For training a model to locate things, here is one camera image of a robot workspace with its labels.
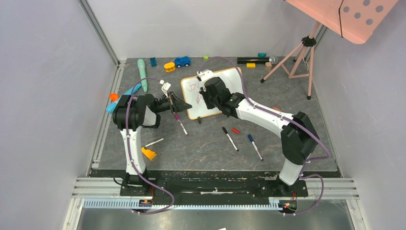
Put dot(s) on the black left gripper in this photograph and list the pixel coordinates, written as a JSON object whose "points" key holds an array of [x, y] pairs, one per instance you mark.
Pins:
{"points": [[178, 102]]}

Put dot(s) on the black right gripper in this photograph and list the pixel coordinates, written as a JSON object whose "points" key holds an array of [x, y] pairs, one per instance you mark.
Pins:
{"points": [[205, 98]]}

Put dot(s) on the purple capped whiteboard marker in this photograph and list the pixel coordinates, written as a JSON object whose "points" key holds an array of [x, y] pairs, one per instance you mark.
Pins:
{"points": [[181, 124]]}

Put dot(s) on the white whiteboard orange frame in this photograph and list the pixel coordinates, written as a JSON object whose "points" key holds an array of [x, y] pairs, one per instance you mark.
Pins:
{"points": [[190, 89]]}

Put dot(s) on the blue capped whiteboard marker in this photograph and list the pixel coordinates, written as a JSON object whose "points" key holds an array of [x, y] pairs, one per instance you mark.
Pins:
{"points": [[255, 147]]}

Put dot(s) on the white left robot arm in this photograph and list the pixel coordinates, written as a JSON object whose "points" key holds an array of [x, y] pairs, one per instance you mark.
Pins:
{"points": [[133, 113]]}

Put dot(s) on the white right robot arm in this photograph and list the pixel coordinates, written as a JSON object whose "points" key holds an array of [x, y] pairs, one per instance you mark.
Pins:
{"points": [[296, 132]]}

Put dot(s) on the black capped whiteboard marker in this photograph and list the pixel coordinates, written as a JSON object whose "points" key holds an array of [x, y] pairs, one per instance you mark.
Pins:
{"points": [[230, 139]]}

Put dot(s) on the green capped whiteboard marker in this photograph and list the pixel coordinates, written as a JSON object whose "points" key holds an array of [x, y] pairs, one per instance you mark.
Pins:
{"points": [[152, 143]]}

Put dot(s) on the yellow oval toy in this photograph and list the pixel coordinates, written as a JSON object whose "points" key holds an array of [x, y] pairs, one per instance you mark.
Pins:
{"points": [[169, 67]]}

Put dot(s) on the black cylinder tube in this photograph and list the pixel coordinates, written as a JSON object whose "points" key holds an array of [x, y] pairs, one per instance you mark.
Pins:
{"points": [[256, 60]]}

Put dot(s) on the yellow rectangular block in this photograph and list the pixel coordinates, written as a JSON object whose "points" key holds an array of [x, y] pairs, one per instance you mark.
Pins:
{"points": [[250, 65]]}

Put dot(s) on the blue toy car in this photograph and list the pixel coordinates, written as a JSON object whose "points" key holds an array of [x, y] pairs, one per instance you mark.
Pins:
{"points": [[182, 61]]}

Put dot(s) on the dark blue block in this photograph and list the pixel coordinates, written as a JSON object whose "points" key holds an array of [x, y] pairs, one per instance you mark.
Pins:
{"points": [[153, 62]]}

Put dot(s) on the mint green toy tube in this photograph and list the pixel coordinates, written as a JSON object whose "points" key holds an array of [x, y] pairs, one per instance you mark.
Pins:
{"points": [[142, 72]]}

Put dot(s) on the orange wedge block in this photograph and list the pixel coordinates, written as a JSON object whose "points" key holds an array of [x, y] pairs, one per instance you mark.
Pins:
{"points": [[148, 153]]}

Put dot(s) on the beige wooden cube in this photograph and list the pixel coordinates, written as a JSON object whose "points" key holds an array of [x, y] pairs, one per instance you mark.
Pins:
{"points": [[268, 65]]}

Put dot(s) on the orange toy piece left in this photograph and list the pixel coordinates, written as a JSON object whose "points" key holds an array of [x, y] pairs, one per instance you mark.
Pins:
{"points": [[114, 97]]}

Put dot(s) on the clear plastic ball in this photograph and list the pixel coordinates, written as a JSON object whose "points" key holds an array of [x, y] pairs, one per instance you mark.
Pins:
{"points": [[273, 60]]}

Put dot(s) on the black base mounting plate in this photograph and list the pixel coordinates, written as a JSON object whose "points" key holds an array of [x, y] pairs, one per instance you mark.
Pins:
{"points": [[179, 187]]}

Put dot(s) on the pink perforated board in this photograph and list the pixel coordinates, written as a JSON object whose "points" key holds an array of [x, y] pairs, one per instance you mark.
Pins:
{"points": [[354, 20]]}

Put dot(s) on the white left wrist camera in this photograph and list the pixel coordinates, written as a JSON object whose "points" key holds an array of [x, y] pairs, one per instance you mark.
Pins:
{"points": [[165, 86]]}

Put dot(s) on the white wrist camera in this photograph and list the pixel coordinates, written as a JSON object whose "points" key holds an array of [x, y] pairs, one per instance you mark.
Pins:
{"points": [[203, 76], [165, 86]]}

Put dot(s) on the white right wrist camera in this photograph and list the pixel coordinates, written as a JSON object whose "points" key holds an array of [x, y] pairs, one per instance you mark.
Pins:
{"points": [[203, 76]]}

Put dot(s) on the white comb cable duct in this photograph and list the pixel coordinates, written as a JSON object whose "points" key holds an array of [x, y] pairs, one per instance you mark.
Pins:
{"points": [[130, 203]]}

